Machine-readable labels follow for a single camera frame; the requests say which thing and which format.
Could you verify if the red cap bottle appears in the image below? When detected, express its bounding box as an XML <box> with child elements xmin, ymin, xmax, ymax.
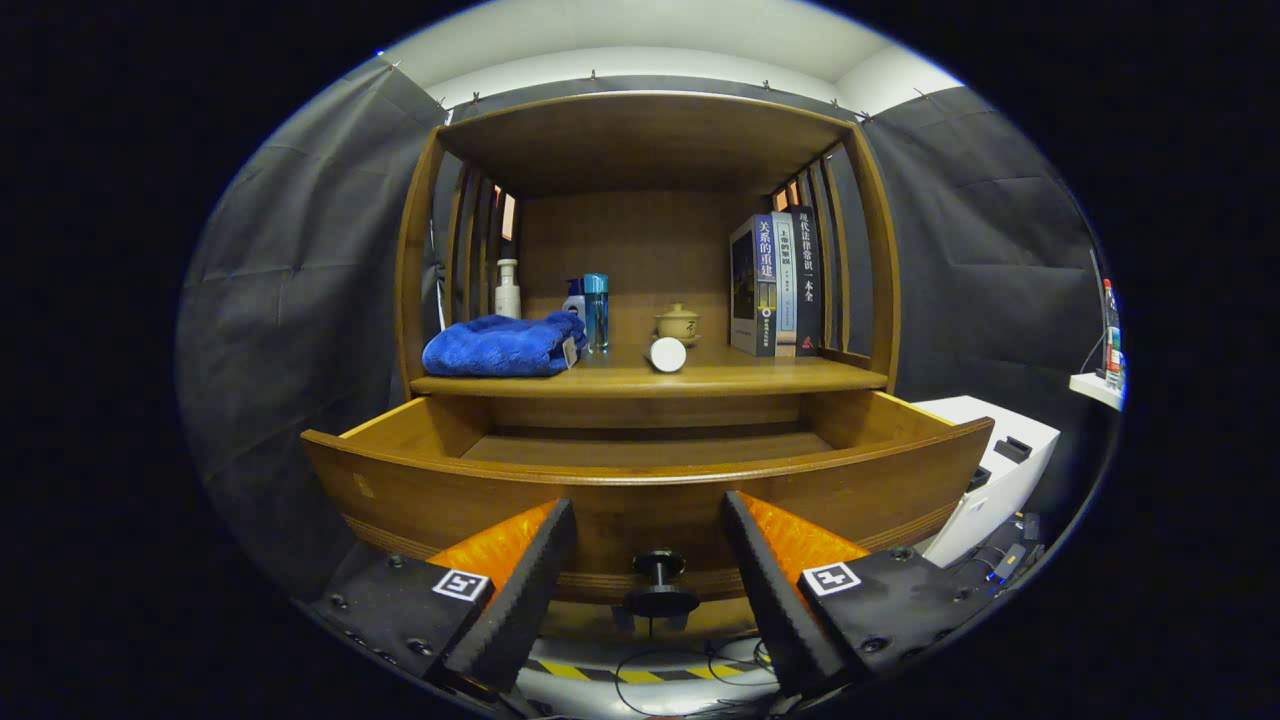
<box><xmin>1100</xmin><ymin>278</ymin><xmax>1126</xmax><ymax>391</ymax></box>

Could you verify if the wooden countertop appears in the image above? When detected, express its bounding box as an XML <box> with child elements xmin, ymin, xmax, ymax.
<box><xmin>408</xmin><ymin>340</ymin><xmax>891</xmax><ymax>399</ymax></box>

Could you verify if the yellow black floor tape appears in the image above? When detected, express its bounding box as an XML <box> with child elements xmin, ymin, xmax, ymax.
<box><xmin>525</xmin><ymin>658</ymin><xmax>776</xmax><ymax>686</ymax></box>

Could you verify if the clear blue bottle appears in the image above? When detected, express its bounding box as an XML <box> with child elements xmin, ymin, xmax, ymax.
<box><xmin>583</xmin><ymin>273</ymin><xmax>611</xmax><ymax>353</ymax></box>

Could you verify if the black backdrop cloth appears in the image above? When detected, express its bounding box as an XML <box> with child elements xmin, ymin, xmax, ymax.
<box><xmin>175</xmin><ymin>55</ymin><xmax>1111</xmax><ymax>601</ymax></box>

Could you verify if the light grey spine book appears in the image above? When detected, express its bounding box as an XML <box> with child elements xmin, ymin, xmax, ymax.
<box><xmin>770</xmin><ymin>210</ymin><xmax>801</xmax><ymax>358</ymax></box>

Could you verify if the wooden drawer with black knob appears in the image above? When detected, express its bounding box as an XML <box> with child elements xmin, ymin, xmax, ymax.
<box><xmin>300</xmin><ymin>388</ymin><xmax>996</xmax><ymax>621</ymax></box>

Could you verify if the blue spine book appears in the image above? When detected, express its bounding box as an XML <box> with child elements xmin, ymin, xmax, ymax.
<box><xmin>729</xmin><ymin>213</ymin><xmax>779</xmax><ymax>358</ymax></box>

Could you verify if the wooden cabinet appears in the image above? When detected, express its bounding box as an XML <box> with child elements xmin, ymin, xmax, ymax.
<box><xmin>393</xmin><ymin>90</ymin><xmax>903</xmax><ymax>641</ymax></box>

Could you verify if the black cable bundle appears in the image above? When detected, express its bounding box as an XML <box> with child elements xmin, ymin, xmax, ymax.
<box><xmin>950</xmin><ymin>510</ymin><xmax>1046</xmax><ymax>591</ymax></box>

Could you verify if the white shelf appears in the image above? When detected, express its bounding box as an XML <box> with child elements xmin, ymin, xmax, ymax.
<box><xmin>1068</xmin><ymin>372</ymin><xmax>1128</xmax><ymax>411</ymax></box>

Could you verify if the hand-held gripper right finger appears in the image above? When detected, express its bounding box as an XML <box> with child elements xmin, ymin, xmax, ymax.
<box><xmin>722</xmin><ymin>490</ymin><xmax>1001</xmax><ymax>699</ymax></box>

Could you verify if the black floor cable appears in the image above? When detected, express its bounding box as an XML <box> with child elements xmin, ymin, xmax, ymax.
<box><xmin>612</xmin><ymin>640</ymin><xmax>786</xmax><ymax>717</ymax></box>

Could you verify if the black spine book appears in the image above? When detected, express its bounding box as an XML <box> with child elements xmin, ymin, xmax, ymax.
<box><xmin>785</xmin><ymin>205</ymin><xmax>826</xmax><ymax>356</ymax></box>

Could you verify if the wooden cabinet door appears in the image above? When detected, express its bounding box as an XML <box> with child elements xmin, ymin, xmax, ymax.
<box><xmin>655</xmin><ymin>603</ymin><xmax>766</xmax><ymax>641</ymax></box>
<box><xmin>540</xmin><ymin>600</ymin><xmax>656</xmax><ymax>643</ymax></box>

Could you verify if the blue folded towel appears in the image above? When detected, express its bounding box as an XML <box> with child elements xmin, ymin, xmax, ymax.
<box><xmin>421</xmin><ymin>311</ymin><xmax>589</xmax><ymax>379</ymax></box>

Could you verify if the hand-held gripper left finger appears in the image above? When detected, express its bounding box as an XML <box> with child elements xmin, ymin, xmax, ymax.
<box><xmin>305</xmin><ymin>498</ymin><xmax>578</xmax><ymax>701</ymax></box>

